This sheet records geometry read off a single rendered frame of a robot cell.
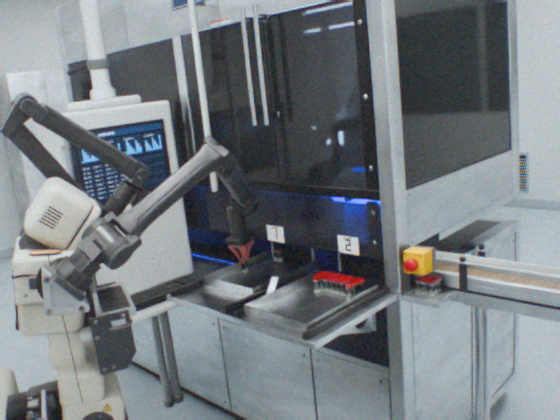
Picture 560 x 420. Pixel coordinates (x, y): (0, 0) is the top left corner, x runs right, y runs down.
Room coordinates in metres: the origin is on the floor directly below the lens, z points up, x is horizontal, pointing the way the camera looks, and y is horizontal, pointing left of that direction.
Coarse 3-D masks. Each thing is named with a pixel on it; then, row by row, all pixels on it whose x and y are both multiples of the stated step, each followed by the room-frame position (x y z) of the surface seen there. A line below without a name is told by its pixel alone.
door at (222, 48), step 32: (224, 32) 2.14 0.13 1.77; (192, 64) 2.29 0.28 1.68; (224, 64) 2.15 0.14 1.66; (256, 64) 2.03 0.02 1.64; (192, 96) 2.31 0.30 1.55; (224, 96) 2.17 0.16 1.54; (256, 96) 2.04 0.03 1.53; (224, 128) 2.18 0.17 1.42; (256, 128) 2.06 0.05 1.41; (256, 160) 2.07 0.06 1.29
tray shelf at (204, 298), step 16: (320, 272) 1.93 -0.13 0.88; (336, 272) 1.91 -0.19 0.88; (208, 288) 1.88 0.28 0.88; (192, 304) 1.75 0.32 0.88; (208, 304) 1.73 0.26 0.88; (224, 304) 1.71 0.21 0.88; (368, 304) 1.59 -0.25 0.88; (384, 304) 1.59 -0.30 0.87; (240, 320) 1.58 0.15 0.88; (256, 320) 1.56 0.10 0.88; (352, 320) 1.48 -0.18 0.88; (288, 336) 1.43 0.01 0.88; (320, 336) 1.40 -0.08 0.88; (336, 336) 1.43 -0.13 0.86
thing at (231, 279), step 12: (264, 252) 2.14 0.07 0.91; (240, 264) 2.04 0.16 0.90; (252, 264) 2.09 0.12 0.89; (264, 264) 2.08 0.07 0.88; (276, 264) 2.07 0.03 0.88; (288, 264) 2.05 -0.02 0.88; (300, 264) 2.04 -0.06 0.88; (312, 264) 1.95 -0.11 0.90; (204, 276) 1.92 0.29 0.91; (216, 276) 1.96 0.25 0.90; (228, 276) 1.98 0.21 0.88; (240, 276) 1.97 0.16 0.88; (252, 276) 1.96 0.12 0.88; (264, 276) 1.94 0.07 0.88; (276, 276) 1.93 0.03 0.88; (288, 276) 1.86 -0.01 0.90; (228, 288) 1.83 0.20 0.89; (240, 288) 1.78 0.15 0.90; (252, 288) 1.83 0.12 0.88; (264, 288) 1.78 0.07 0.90
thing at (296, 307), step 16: (288, 288) 1.74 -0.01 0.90; (304, 288) 1.78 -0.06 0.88; (368, 288) 1.63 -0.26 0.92; (256, 304) 1.64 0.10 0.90; (272, 304) 1.66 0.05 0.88; (288, 304) 1.65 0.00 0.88; (304, 304) 1.64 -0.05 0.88; (320, 304) 1.62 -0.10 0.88; (336, 304) 1.61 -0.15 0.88; (272, 320) 1.52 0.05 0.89; (288, 320) 1.47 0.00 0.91; (304, 320) 1.51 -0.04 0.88; (320, 320) 1.46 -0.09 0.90
